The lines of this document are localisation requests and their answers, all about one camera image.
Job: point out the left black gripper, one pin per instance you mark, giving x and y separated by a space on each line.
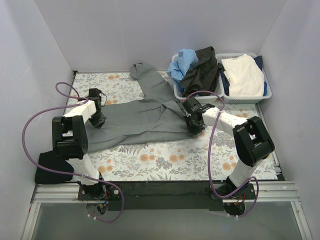
98 120

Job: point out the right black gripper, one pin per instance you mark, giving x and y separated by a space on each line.
195 128

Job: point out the grey long sleeve shirt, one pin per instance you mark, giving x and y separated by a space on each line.
158 117

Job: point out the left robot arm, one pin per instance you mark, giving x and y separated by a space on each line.
69 136

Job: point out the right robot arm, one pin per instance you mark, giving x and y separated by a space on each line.
252 140

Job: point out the left white plastic basket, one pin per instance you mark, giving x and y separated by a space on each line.
203 96

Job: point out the dark striped shirt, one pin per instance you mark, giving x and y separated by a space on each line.
204 75

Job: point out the light blue shirt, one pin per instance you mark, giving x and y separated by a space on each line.
178 68

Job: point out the cream white folded shirt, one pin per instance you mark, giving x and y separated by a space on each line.
246 77

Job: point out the navy blue folded garment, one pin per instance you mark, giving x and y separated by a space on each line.
261 65

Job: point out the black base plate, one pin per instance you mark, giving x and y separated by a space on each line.
164 195

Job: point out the aluminium frame rail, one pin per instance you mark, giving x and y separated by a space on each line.
269 191

